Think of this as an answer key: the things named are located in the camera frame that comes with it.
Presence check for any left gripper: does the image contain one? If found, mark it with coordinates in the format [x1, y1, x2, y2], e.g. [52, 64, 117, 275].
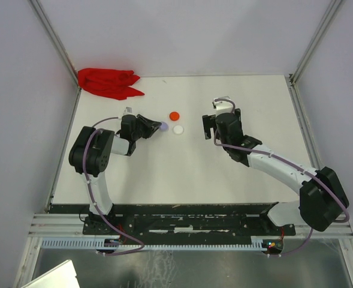
[132, 113, 162, 141]

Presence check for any left frame post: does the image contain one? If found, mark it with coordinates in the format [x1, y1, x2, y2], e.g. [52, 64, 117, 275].
[26, 0, 82, 89]

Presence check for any metal sheet corner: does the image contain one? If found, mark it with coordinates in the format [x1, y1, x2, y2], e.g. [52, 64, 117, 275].
[23, 260, 80, 288]

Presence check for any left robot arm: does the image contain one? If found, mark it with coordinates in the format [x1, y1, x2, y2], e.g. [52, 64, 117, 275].
[68, 114, 162, 234]

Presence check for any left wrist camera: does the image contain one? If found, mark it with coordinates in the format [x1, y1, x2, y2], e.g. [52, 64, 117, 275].
[123, 107, 132, 115]

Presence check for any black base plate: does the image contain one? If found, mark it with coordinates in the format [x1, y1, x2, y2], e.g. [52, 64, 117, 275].
[49, 203, 307, 246]

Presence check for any blue cable duct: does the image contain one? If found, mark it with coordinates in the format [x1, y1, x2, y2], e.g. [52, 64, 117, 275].
[41, 237, 267, 251]

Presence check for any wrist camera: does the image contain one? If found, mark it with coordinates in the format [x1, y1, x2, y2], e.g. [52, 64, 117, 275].
[123, 107, 132, 115]
[212, 96, 236, 116]

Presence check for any right frame post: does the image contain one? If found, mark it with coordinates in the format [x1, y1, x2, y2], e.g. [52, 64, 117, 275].
[288, 0, 343, 88]

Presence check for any aluminium rail front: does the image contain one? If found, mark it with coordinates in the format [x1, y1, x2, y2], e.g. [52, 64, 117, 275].
[28, 214, 353, 239]

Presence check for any white charging case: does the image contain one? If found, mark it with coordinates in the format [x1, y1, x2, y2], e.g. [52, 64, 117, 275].
[173, 125, 185, 135]

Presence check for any red cloth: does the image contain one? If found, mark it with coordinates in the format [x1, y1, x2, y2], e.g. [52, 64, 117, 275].
[77, 68, 144, 100]

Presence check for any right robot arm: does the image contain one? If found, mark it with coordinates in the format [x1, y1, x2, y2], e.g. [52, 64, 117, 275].
[202, 109, 349, 235]

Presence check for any frame post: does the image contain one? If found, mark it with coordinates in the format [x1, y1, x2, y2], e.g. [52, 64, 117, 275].
[26, 0, 82, 89]
[288, 0, 343, 88]

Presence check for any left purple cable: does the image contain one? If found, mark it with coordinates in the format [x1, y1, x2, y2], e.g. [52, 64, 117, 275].
[82, 116, 146, 257]

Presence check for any purple charging case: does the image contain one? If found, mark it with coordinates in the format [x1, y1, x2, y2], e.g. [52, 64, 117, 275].
[159, 121, 169, 131]

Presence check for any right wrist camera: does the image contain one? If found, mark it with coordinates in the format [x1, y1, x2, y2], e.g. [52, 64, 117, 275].
[212, 96, 236, 116]

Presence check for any orange charging case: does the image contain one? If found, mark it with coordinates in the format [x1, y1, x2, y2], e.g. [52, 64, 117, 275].
[169, 111, 180, 121]

